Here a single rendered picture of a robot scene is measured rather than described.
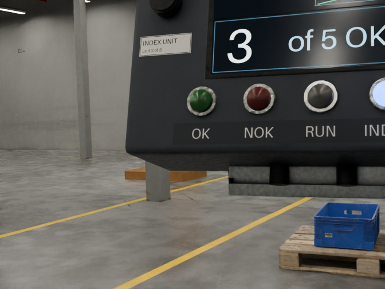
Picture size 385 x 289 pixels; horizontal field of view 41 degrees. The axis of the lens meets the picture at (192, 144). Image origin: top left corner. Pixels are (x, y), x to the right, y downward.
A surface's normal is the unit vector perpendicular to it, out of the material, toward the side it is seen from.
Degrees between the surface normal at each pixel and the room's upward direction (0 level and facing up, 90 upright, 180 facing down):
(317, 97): 78
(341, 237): 90
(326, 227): 90
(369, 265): 90
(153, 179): 90
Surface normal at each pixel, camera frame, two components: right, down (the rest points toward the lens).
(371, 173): -0.32, 0.07
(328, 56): -0.32, -0.19
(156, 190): -0.51, 0.07
